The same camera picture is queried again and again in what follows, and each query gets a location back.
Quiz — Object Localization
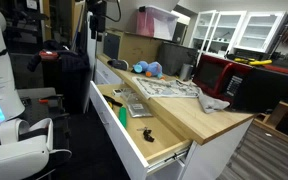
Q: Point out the white drawer with wooden interior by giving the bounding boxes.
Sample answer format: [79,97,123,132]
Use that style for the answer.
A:
[89,80,193,180]

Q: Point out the white closed drawer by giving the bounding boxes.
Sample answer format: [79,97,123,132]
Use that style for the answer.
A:
[93,69,110,86]
[94,58,125,85]

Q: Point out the white chest with wooden top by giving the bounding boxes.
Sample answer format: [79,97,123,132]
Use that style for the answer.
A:
[89,54,257,180]

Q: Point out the clear plastic bag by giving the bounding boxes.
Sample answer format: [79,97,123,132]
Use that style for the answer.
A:
[120,87,154,119]

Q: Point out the newspaper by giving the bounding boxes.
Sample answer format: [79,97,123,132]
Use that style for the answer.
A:
[131,76,203,100]

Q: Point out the blue plush toy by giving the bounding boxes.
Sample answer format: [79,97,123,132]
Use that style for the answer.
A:
[131,60,166,81]

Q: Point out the small white box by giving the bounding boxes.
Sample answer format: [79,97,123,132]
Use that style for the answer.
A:
[112,87,125,98]

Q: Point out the black and yellow pliers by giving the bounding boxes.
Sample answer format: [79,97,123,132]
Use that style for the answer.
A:
[102,94,124,110]

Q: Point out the gray sneaker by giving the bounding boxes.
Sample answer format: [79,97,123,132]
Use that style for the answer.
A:
[106,58,130,72]

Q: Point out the cardboard box with black panel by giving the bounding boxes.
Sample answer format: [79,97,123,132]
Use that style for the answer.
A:
[102,29,165,68]

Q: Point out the dark gray felt bag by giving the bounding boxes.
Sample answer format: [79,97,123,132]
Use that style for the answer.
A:
[156,41,199,77]

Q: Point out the black keys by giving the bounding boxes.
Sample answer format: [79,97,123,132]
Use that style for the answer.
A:
[136,126,156,144]

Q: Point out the metal cup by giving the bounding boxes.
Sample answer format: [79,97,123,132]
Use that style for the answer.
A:
[179,63,195,82]

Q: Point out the gray cloth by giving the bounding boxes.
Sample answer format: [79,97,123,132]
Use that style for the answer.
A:
[197,92,231,115]

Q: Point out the pink plastic storage bin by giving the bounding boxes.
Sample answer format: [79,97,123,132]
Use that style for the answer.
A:
[135,5,180,42]

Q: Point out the red and black microwave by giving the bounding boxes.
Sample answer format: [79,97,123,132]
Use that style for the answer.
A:
[192,54,288,114]

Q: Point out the orange clamp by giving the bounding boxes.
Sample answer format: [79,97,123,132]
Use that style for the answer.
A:
[37,96,64,105]

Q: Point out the red object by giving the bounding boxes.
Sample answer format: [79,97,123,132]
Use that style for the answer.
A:
[38,49,59,61]

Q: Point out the yellow tool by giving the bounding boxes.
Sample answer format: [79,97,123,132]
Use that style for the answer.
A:
[233,56,274,67]

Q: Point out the white glass door cabinet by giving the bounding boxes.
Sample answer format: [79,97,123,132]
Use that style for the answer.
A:
[188,9,287,56]

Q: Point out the wooden shelf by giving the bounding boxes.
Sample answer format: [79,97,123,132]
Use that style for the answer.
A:
[253,84,288,148]

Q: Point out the metal drawer handle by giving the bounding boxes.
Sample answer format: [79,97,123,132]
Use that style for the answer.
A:
[98,111,111,128]

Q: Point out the black camera stand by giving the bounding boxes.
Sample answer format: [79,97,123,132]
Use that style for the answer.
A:
[85,0,122,43]

